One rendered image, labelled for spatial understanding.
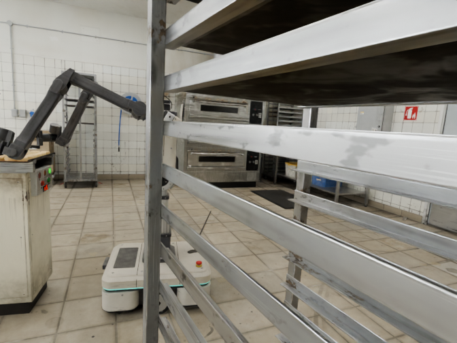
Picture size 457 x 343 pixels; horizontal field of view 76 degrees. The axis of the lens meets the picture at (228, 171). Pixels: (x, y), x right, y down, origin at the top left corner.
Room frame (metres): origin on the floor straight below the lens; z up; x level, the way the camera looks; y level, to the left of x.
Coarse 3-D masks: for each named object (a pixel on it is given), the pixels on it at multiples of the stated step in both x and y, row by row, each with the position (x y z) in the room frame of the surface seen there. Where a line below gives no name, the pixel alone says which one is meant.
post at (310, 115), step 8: (304, 112) 0.85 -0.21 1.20; (312, 112) 0.83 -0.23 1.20; (304, 120) 0.85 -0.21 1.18; (312, 120) 0.84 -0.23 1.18; (304, 176) 0.83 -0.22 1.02; (304, 184) 0.83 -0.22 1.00; (304, 192) 0.83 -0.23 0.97; (296, 208) 0.85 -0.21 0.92; (304, 208) 0.84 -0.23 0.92; (296, 216) 0.84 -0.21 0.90; (304, 216) 0.84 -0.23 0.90; (288, 264) 0.85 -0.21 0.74; (288, 272) 0.85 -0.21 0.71; (296, 272) 0.83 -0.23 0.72; (288, 296) 0.84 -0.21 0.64; (296, 304) 0.84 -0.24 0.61
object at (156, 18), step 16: (160, 0) 0.61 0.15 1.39; (160, 16) 0.61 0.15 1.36; (160, 32) 0.61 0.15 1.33; (160, 48) 0.61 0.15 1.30; (160, 64) 0.61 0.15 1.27; (160, 80) 0.61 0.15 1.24; (160, 96) 0.61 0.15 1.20; (160, 112) 0.61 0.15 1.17; (160, 128) 0.61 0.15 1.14; (160, 144) 0.61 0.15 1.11; (160, 160) 0.61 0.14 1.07; (160, 176) 0.61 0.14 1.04; (160, 192) 0.61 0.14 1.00; (160, 208) 0.61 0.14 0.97; (144, 224) 0.62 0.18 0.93; (160, 224) 0.61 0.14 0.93; (144, 240) 0.62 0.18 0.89; (144, 256) 0.62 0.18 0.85; (144, 272) 0.62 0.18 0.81; (144, 288) 0.61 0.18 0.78; (144, 304) 0.61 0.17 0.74; (144, 320) 0.61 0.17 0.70; (144, 336) 0.61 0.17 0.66
